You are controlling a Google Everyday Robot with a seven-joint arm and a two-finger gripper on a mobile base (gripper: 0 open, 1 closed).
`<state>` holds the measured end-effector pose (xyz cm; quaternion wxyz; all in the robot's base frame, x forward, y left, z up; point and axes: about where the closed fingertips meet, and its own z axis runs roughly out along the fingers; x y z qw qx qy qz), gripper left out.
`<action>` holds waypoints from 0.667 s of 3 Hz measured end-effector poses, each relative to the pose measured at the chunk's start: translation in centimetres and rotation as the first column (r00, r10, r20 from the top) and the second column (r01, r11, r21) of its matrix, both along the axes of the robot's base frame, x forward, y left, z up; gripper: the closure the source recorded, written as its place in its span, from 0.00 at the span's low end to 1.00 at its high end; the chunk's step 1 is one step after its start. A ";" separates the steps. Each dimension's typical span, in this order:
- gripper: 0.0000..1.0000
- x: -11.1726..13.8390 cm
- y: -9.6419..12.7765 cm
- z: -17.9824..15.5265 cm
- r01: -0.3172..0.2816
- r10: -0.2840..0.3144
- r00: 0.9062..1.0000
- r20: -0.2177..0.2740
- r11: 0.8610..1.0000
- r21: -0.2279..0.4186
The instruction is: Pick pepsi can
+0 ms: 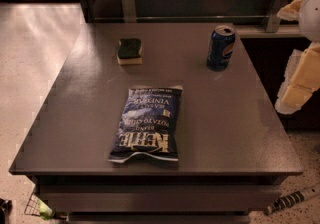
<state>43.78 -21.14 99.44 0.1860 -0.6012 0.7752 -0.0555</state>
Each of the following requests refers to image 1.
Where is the black white striped stick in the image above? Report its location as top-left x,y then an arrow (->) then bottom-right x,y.
265,185 -> 320,215

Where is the green yellow sponge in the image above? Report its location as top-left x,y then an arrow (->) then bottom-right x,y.
117,38 -> 142,65

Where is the right metal bracket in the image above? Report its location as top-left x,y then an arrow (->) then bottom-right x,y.
264,0 -> 289,33

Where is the left metal bracket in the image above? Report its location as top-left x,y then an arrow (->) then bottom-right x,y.
121,0 -> 137,23

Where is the blue kettle chips bag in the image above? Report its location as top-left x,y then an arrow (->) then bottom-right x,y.
108,86 -> 183,163

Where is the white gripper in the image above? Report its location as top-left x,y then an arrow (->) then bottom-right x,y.
274,0 -> 320,115

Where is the wire basket with green item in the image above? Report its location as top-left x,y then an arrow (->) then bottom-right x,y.
24,192 -> 55,220

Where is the metal bracket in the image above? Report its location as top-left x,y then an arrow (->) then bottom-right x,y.
121,0 -> 137,23
264,0 -> 289,33

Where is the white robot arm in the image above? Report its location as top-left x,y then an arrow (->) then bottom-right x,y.
275,0 -> 320,115

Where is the blue pepsi can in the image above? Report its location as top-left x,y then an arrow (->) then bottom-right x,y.
207,25 -> 236,71

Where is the dark grey table cabinet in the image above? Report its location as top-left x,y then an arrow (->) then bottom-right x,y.
10,24 -> 303,224

